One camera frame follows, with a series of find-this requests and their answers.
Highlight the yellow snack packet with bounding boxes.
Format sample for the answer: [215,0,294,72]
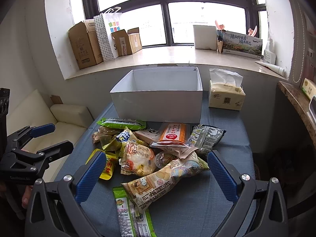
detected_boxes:
[86,149,118,180]

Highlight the grey-green snack bag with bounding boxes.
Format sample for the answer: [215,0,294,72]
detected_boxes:
[188,125,226,157]

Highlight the brown snack packets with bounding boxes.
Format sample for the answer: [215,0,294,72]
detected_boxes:
[92,126,121,144]

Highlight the clear bag round pastries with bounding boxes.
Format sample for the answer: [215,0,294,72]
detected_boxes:
[119,141,156,177]

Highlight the beige biscuit snack bag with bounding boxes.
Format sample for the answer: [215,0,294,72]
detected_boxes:
[122,152,209,212]

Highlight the green noodle snack packet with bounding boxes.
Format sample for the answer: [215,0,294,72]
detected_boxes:
[113,187,156,237]

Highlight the small jelly cup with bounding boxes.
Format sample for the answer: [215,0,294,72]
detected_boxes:
[154,151,177,168]

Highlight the orange label clear packet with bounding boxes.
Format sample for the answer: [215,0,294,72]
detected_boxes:
[151,122,190,147]

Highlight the long green snack packet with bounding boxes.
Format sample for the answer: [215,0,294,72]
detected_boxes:
[97,118,147,131]

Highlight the pink-white long snack packet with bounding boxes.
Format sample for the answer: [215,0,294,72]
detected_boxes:
[134,128,198,159]

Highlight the yellow-blue crinkled snack bag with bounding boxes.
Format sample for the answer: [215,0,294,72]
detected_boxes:
[102,127,149,157]

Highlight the person's left hand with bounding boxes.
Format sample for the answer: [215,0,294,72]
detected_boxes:
[21,186,33,209]

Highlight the cream leather sofa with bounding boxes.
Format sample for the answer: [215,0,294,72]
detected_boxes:
[6,89,94,182]

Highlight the tissue pack with white tissue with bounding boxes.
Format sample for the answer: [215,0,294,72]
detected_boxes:
[208,69,246,111]

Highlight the white open storage box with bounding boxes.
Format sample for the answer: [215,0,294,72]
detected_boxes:
[110,66,203,124]

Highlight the brown marble side shelf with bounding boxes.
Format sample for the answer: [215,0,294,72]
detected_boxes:
[277,81,315,147]

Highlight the large brown cardboard box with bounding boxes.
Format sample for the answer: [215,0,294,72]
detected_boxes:
[68,19,103,70]

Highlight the white digital clock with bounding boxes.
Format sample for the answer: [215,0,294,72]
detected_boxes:
[307,95,316,124]

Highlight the white tube on sill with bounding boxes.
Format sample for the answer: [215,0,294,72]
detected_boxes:
[256,61,285,76]

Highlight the yellow tissue box on shelf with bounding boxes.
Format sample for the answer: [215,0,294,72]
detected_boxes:
[302,78,316,100]

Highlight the white pump bottle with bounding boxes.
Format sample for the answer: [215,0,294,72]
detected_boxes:
[263,38,276,65]

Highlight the printed landscape gift box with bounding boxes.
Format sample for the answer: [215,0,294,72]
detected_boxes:
[222,31,262,59]

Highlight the small open cardboard box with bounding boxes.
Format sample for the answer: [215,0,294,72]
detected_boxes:
[111,27,142,57]

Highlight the white dotted paper bag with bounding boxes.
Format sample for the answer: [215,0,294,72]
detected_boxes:
[93,7,122,61]

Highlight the white foam box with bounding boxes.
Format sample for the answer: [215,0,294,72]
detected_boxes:
[193,25,217,50]

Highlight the black window frame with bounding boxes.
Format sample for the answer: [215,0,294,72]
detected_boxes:
[82,0,267,48]

